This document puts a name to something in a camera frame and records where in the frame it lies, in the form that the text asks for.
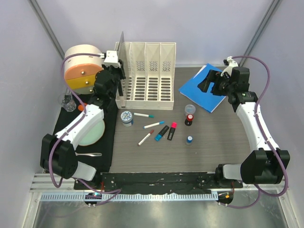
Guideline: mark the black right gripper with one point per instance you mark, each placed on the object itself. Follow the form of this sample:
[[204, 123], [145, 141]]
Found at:
[[213, 76]]

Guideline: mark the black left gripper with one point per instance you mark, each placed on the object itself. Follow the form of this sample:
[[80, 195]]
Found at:
[[119, 69]]

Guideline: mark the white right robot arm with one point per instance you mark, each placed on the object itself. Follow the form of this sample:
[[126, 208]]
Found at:
[[265, 162]]

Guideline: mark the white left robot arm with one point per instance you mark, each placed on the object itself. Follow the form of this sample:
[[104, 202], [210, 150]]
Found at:
[[58, 151]]

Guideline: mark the blue white round tin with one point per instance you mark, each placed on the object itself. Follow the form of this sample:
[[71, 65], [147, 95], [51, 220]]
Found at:
[[127, 118]]

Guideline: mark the cream perforated file organizer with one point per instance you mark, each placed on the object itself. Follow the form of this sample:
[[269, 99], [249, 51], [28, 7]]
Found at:
[[149, 82]]

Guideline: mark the clear jar with lid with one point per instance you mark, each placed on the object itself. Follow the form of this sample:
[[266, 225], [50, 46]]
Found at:
[[189, 109]]

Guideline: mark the white marker green cap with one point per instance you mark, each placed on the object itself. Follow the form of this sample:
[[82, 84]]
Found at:
[[143, 115]]

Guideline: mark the cream round drawer cabinet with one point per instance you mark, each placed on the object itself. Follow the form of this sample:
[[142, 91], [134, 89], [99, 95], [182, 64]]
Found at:
[[80, 73]]

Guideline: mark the pale green plate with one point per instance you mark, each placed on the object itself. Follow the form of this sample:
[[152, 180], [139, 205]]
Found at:
[[94, 134]]

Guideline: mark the white marker red cap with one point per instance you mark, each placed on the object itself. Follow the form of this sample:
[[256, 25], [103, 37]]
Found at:
[[145, 138]]

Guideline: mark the red black stamp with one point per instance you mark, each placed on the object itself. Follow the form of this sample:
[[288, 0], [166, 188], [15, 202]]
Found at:
[[189, 119]]

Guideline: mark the white marker blue cap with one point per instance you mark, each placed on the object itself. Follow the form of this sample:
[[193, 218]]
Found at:
[[153, 125]]

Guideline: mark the clear glass cup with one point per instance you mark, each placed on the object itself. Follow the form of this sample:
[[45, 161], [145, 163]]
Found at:
[[67, 102]]

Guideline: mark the black cloth mat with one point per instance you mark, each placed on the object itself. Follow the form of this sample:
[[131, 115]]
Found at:
[[104, 145]]

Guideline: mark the blue black highlighter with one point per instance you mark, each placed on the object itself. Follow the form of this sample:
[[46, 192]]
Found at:
[[161, 133]]

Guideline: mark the pink black highlighter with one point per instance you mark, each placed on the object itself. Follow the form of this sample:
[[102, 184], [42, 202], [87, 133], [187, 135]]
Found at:
[[172, 131]]

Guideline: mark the small blue cap bottle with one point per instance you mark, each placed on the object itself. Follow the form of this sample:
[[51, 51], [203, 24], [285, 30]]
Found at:
[[189, 139]]

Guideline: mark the metal spoon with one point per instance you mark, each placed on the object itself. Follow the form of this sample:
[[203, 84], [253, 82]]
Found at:
[[89, 154]]

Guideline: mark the black mounting rail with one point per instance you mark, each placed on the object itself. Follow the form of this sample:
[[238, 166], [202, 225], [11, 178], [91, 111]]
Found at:
[[160, 183]]

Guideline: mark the white slotted cable duct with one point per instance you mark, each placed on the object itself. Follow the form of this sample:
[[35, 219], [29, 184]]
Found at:
[[84, 196]]

